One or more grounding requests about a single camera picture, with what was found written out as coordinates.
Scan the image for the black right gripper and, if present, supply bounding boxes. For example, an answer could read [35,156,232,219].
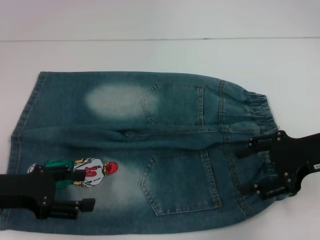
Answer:
[236,129,320,201]

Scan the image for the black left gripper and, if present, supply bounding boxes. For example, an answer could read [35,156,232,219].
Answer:
[0,164,96,220]

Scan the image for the blue denim shorts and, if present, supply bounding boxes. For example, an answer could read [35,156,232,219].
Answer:
[0,71,300,237]

